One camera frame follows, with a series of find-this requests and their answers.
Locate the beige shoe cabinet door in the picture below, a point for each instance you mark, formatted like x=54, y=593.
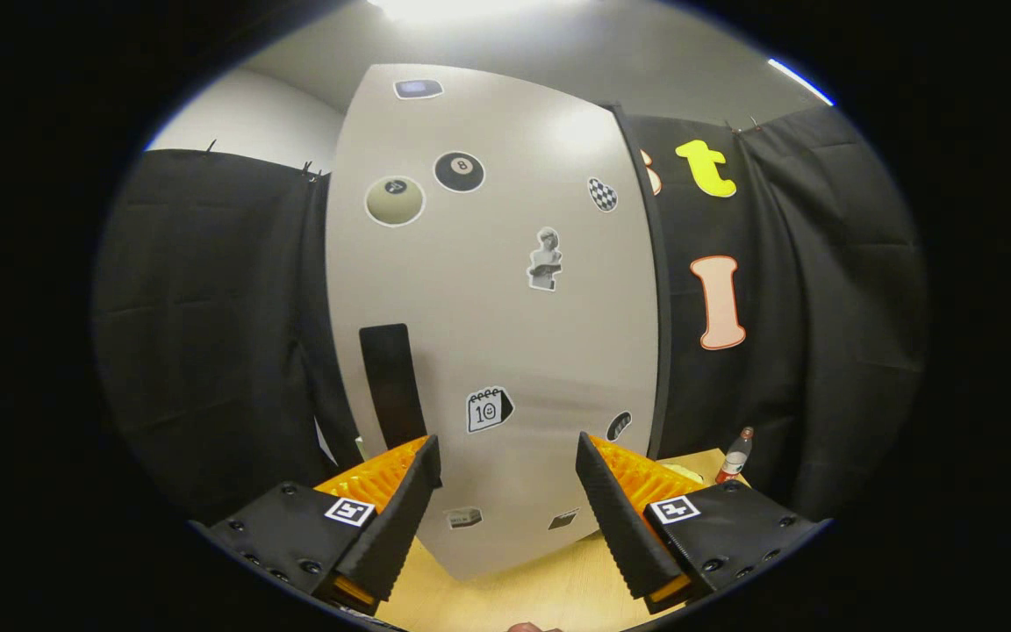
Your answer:
x=505, y=333

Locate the yellow textured object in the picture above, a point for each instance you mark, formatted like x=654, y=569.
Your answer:
x=685, y=474

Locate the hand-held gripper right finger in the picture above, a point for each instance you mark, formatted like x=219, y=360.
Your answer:
x=615, y=513

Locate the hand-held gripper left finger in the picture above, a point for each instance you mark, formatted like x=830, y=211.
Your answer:
x=400, y=513

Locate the clear bottle red label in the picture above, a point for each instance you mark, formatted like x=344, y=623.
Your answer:
x=734, y=461

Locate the narrow ceiling light strip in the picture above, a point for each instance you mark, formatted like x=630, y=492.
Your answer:
x=799, y=81

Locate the large ceiling light panel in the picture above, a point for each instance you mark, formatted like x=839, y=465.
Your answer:
x=462, y=7

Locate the black backdrop cloth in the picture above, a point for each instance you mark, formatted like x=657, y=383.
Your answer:
x=207, y=307

